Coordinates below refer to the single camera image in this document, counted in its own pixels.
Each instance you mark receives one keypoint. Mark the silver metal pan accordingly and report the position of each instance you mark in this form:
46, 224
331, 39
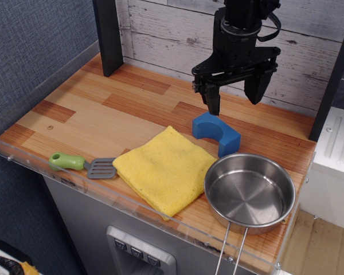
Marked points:
249, 194

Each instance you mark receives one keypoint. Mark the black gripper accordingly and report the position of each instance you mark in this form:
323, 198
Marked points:
236, 57

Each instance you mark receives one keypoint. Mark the green handled grey spatula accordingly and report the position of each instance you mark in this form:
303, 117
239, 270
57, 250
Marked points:
99, 168

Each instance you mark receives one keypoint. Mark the blue arch block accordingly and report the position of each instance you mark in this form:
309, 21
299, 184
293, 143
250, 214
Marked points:
209, 126

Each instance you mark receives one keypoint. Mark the clear acrylic table guard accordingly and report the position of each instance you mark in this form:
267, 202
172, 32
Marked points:
75, 108

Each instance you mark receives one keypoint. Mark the silver dispenser button panel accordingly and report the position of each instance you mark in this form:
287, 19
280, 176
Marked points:
135, 256

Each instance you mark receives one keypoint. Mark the grey toy fridge cabinet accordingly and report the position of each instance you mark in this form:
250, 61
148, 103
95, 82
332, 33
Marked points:
87, 215

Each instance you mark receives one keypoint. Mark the yellow black object bottom left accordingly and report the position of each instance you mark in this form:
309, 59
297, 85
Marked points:
12, 267

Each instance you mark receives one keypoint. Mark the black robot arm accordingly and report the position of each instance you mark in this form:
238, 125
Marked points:
237, 27

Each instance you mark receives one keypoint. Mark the black right post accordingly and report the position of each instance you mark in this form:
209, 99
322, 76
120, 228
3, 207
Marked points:
328, 96

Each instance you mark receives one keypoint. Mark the white toy sink unit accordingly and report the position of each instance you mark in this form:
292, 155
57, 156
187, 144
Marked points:
322, 194

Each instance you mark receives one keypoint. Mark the yellow folded cloth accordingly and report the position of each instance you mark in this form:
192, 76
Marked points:
167, 172

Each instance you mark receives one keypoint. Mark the black left post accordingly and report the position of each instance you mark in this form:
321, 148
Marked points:
108, 33

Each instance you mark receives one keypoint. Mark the black post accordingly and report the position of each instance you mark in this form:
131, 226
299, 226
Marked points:
328, 96
108, 33

